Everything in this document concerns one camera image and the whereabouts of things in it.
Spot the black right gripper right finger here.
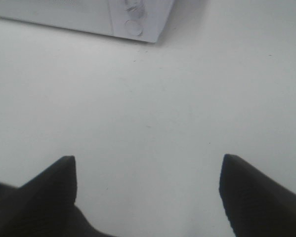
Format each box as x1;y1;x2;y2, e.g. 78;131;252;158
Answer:
219;154;296;237

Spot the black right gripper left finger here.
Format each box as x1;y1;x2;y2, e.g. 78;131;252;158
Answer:
0;156;107;237

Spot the white microwave door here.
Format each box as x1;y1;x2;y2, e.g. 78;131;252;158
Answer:
0;0;113;36

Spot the round white door button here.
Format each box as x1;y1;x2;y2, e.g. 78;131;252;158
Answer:
125;20;143;36

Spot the white timer knob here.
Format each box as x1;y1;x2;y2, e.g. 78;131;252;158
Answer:
124;0;145;18

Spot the white microwave oven body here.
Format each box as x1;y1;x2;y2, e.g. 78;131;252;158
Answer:
0;0;175;44

